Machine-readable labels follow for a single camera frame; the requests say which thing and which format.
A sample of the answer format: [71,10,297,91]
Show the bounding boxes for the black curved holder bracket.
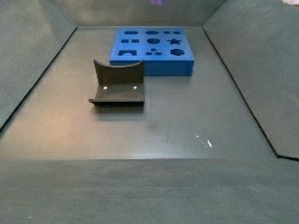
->
[87,60,145,105]

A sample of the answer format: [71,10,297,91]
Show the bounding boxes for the purple star object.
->
[150,0,166,5]

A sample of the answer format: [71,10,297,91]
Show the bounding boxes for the blue shape sorter block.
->
[109,27,193,76]

